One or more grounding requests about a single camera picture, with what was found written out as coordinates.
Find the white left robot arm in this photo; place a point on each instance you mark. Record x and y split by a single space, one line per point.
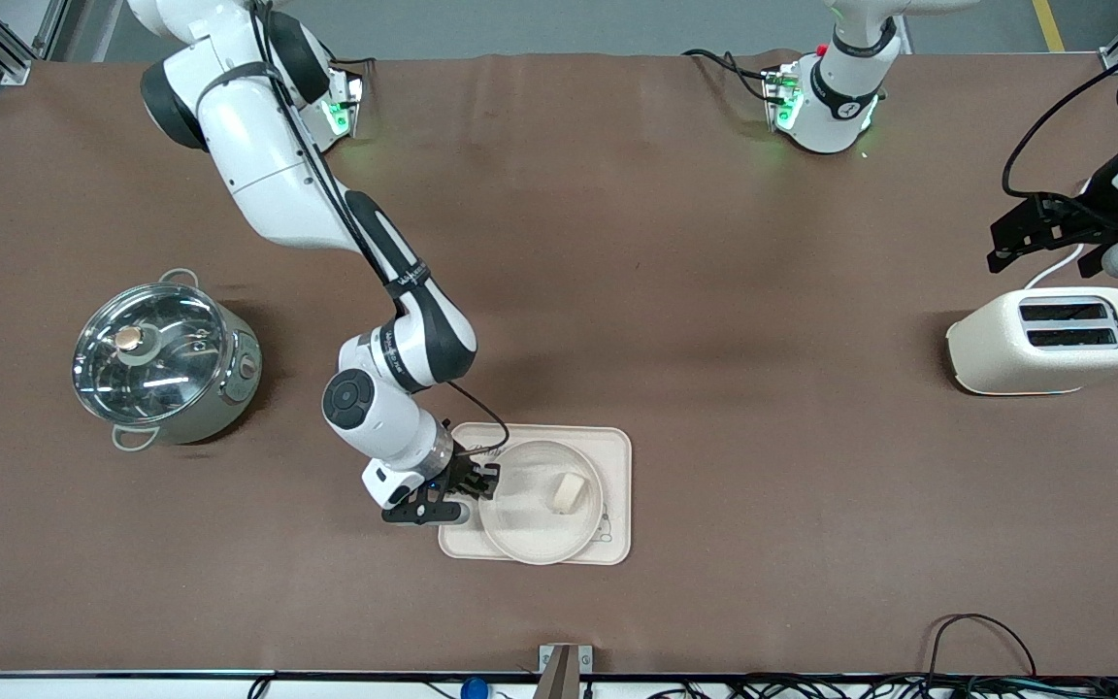
836 97

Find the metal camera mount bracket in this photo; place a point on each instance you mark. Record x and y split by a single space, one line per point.
564 672

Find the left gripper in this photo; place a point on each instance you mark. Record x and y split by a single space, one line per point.
1090 218

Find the brown table cover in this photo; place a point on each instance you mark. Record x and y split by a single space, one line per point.
666 243

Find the small white steamed bun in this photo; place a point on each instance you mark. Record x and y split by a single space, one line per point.
569 492

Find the blue round cap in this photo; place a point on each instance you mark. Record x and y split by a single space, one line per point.
474 689

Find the cream two-slot toaster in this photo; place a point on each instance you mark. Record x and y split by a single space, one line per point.
996 349

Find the black table edge strip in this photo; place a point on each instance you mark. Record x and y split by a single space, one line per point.
132 673

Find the cream rabbit print tray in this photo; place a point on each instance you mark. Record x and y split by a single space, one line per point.
617 456

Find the glass pot lid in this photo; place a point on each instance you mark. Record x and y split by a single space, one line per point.
161 354

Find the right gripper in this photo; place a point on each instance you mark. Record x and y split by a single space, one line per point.
463 470

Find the steel electric cooking pot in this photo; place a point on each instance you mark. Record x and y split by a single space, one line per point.
229 398

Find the white round bowl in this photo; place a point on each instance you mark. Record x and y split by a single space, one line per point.
530 529

